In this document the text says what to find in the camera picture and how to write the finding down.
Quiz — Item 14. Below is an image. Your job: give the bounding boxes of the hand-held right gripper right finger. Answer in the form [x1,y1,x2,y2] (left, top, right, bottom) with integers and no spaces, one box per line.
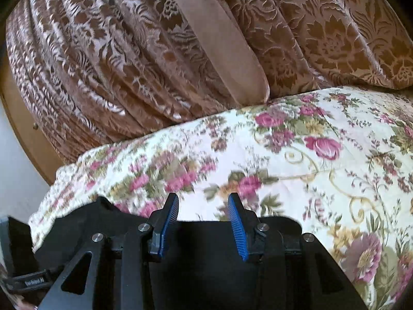
[227,193,369,310]

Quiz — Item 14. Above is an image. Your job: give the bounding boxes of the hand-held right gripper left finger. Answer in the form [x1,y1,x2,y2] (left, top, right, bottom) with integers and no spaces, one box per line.
[42,193,180,310]

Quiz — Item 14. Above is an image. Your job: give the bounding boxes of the black pants with white embroidery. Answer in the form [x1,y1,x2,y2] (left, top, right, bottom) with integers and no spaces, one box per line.
[7,196,368,310]

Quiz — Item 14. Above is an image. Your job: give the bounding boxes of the floral bedspread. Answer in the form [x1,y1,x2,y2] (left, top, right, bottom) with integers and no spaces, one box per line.
[28,86,413,310]

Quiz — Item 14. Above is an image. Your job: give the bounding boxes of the brown floral patterned curtain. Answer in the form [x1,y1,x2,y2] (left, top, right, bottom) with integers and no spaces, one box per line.
[6,0,413,166]

